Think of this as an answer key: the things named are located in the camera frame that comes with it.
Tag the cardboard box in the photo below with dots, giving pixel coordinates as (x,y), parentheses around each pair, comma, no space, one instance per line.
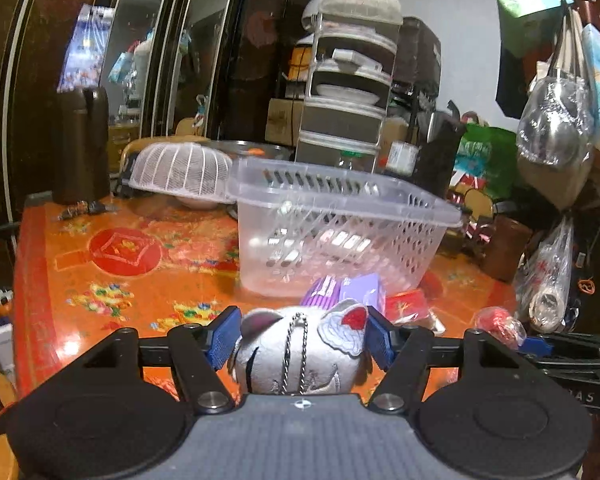
(282,120)

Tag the green hanging bag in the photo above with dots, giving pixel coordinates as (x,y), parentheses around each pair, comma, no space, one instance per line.
(527,25)

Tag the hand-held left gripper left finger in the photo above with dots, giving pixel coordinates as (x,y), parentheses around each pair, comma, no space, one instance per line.
(222,336)

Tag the clear bag with metal bowls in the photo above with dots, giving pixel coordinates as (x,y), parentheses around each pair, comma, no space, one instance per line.
(555,120)

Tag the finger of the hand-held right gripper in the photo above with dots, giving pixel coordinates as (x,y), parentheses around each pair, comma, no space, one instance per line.
(536,345)

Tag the blue white hanging packet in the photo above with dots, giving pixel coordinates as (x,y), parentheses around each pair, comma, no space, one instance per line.
(86,47)

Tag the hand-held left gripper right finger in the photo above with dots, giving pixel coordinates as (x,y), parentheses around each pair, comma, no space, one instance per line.
(380,341)

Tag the clear tiered dish rack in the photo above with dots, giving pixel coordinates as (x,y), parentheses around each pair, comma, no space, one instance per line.
(350,80)

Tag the light purple packet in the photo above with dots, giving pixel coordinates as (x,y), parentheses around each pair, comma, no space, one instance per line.
(362,287)

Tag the small metal clips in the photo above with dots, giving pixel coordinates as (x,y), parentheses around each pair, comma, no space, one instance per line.
(81,208)

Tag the red packet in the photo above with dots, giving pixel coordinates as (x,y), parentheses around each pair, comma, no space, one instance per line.
(405,305)

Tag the dark brown thermos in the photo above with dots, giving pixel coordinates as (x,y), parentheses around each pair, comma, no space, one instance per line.
(80,145)

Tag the white plastic bag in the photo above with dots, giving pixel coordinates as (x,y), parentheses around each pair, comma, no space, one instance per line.
(545,280)

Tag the metal basin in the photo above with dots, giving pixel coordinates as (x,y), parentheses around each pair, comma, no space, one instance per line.
(252,150)

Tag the white mesh food cover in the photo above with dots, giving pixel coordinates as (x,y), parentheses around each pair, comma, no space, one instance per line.
(180,170)

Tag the grey plush cat toy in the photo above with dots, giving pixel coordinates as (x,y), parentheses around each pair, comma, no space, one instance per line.
(295,355)

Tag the orange floral tablecloth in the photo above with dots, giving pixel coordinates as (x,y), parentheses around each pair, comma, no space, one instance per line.
(110,270)

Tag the purple striped box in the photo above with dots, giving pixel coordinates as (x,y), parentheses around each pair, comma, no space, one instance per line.
(322,291)

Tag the green shopping bag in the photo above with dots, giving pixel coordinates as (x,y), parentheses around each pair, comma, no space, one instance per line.
(482,160)

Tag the red wrapped candy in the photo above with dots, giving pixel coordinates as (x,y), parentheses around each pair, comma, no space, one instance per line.
(497,322)

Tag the clear plastic basket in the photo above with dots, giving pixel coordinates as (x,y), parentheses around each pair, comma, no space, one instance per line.
(330,230)

